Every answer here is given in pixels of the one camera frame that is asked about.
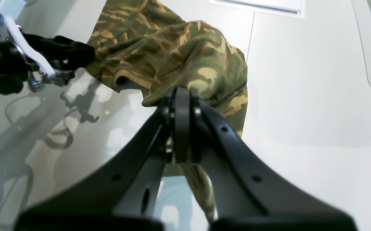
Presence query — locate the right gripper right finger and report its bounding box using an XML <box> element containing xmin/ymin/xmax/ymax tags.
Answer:
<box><xmin>190</xmin><ymin>89</ymin><xmax>357</xmax><ymax>231</ymax></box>

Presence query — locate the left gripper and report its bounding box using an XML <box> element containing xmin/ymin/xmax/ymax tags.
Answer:
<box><xmin>0</xmin><ymin>34</ymin><xmax>95</xmax><ymax>95</ymax></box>

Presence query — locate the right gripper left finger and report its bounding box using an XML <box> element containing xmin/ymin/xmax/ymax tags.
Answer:
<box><xmin>15</xmin><ymin>87</ymin><xmax>191</xmax><ymax>231</ymax></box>

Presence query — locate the camouflage t-shirt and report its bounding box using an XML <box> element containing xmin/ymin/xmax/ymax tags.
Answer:
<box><xmin>86</xmin><ymin>0</ymin><xmax>249</xmax><ymax>222</ymax></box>

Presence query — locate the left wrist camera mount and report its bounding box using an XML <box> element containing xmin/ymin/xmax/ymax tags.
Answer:
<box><xmin>0</xmin><ymin>0</ymin><xmax>56</xmax><ymax>80</ymax></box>

